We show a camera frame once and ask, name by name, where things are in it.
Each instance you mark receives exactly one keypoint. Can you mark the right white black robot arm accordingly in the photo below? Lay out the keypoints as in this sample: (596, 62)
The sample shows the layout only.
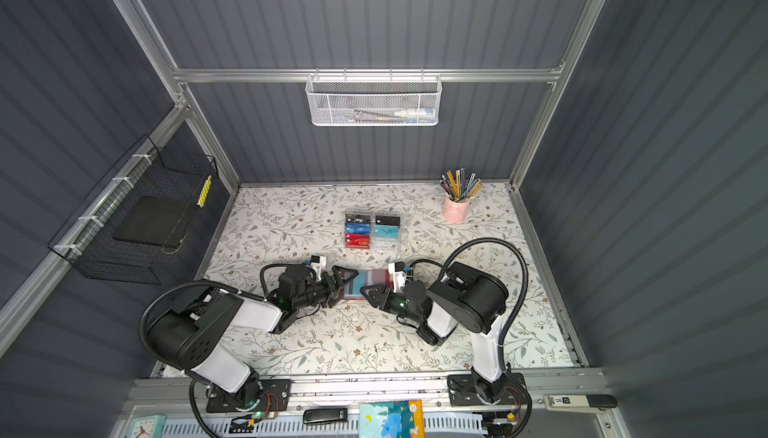
(464, 296)

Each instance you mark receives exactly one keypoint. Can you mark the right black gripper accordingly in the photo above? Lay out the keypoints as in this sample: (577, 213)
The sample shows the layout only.
(384, 291)

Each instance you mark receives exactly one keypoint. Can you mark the yellow tag on basket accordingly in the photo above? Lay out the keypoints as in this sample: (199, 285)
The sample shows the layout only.
(204, 191)

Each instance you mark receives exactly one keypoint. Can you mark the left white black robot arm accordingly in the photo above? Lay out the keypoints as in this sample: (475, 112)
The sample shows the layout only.
(184, 327)

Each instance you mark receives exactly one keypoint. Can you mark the colourful picture book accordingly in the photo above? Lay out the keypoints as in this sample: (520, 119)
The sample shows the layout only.
(393, 419)

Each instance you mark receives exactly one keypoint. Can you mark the pens in pink cup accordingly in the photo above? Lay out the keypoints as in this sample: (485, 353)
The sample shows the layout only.
(459, 185)

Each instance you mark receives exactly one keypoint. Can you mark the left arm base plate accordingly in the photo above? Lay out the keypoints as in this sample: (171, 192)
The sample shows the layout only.
(262, 395)

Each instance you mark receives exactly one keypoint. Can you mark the markers in white basket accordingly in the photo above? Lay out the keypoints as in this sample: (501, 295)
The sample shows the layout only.
(409, 115)

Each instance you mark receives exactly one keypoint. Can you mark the red card holder wallet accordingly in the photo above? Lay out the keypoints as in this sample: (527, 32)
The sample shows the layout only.
(379, 276)

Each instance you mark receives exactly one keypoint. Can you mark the clear plastic organizer box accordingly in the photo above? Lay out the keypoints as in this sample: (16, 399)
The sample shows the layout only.
(359, 226)

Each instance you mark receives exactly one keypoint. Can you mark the small teal clock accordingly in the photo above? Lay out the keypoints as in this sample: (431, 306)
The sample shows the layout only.
(150, 426)

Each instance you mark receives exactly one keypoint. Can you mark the black pad in basket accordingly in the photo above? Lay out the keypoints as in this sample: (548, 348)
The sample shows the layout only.
(157, 222)

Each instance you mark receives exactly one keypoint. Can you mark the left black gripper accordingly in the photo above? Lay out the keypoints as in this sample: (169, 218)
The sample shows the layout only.
(332, 294)

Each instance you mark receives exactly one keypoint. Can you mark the white wire mesh basket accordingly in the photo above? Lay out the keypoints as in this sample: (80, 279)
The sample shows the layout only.
(331, 103)

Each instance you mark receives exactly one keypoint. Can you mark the pink pen cup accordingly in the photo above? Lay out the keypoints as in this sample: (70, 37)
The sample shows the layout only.
(455, 212)

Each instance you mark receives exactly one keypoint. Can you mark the black wire wall basket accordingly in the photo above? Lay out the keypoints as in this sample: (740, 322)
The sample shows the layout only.
(88, 244)

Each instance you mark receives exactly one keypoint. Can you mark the black stapler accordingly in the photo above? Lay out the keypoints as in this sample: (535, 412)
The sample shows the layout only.
(324, 415)

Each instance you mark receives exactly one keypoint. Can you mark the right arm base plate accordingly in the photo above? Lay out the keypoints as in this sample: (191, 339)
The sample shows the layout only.
(472, 390)

